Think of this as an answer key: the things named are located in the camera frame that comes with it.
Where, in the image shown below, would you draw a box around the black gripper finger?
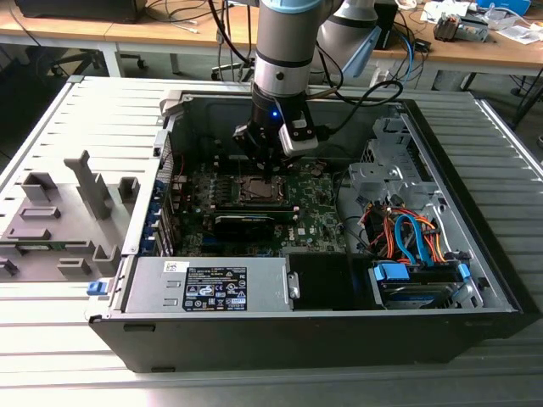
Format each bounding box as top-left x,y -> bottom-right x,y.
271,142 -> 299,187
231,121 -> 277,187

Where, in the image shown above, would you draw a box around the silver CPU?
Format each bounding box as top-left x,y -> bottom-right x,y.
248,177 -> 275,199

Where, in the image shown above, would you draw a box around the copper CPU cooler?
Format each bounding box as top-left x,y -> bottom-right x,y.
433,11 -> 462,42

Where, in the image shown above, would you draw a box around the green RAM stick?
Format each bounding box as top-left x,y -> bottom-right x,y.
214,204 -> 298,223
14,239 -> 93,249

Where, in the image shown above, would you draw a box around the green motherboard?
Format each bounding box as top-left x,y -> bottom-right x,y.
171,157 -> 354,259

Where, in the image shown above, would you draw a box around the black graphics card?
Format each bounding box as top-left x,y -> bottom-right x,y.
210,213 -> 277,243

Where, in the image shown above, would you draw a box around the silver disk bay cage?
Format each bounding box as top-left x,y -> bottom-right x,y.
346,116 -> 445,207

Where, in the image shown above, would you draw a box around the pale blue teach pendant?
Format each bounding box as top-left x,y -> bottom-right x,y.
339,27 -> 382,80

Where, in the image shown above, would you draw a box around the black plastic shroud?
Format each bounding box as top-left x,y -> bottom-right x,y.
284,252 -> 355,313

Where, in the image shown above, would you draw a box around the black speaker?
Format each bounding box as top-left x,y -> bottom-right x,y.
376,1 -> 400,51

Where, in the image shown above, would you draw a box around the hard disk blue carrier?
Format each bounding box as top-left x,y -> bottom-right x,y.
367,259 -> 473,311

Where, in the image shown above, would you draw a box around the grey power supply unit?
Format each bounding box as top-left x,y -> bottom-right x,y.
121,255 -> 294,315

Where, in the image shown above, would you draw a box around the black PC case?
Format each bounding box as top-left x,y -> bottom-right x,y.
87,86 -> 539,375

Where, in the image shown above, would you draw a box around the black office chair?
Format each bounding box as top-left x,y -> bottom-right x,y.
33,45 -> 148,84

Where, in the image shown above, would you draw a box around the grey parts rack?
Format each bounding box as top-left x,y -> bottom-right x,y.
0,148 -> 142,284

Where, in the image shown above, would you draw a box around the black computer box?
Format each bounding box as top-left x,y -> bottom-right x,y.
14,0 -> 142,25

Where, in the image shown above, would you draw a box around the grey metal box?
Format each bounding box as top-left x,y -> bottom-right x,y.
460,15 -> 490,42

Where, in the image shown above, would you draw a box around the blue box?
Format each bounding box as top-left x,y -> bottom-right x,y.
475,0 -> 532,13

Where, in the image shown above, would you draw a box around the white paper sheets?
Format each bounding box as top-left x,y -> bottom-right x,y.
495,23 -> 540,45

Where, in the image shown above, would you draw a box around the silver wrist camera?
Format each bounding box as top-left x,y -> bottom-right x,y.
277,120 -> 320,159

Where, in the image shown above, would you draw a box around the black camera bracket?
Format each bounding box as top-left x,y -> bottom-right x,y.
287,107 -> 318,141

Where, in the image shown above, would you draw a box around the black camera cable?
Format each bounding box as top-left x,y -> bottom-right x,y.
307,79 -> 405,137

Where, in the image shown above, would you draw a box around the thick black wire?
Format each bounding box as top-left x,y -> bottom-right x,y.
333,168 -> 371,256

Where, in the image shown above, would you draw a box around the blue data wire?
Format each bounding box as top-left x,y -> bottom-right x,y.
393,213 -> 430,267

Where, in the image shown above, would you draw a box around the blue cable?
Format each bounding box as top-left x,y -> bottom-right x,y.
400,32 -> 417,88

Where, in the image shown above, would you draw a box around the orange power wires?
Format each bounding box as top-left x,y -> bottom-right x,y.
359,202 -> 447,267

